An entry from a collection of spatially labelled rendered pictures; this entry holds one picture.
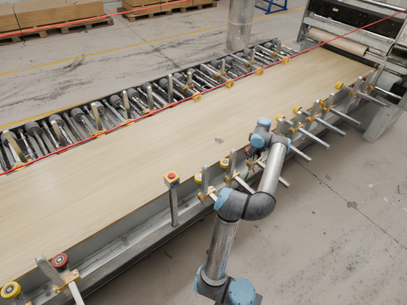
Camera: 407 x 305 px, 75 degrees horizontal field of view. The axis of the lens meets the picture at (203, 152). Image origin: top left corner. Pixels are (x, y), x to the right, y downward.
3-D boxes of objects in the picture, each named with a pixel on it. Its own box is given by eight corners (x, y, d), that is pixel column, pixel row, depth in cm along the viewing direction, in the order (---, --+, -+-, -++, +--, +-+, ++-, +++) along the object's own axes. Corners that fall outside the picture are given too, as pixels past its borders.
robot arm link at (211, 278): (218, 309, 149) (247, 207, 113) (189, 296, 154) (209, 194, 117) (226, 286, 162) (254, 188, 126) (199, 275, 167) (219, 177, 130)
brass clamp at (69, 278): (82, 279, 151) (79, 276, 147) (57, 296, 144) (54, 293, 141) (78, 271, 154) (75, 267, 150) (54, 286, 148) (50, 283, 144)
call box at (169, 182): (180, 185, 159) (180, 177, 153) (170, 190, 156) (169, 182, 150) (173, 178, 163) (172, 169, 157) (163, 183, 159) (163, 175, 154)
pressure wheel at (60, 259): (55, 273, 154) (48, 265, 146) (63, 259, 160) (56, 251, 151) (68, 275, 153) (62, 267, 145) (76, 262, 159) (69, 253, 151)
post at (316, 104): (304, 141, 263) (321, 100, 229) (302, 143, 261) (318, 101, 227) (301, 140, 265) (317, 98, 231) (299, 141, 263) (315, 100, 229)
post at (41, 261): (75, 294, 157) (43, 258, 123) (69, 298, 155) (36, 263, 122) (72, 288, 159) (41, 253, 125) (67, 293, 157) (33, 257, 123)
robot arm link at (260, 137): (269, 140, 157) (273, 128, 165) (250, 135, 160) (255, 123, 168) (266, 152, 164) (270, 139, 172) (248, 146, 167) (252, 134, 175)
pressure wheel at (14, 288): (9, 294, 145) (-1, 286, 137) (25, 285, 149) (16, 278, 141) (11, 307, 141) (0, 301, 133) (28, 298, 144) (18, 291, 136)
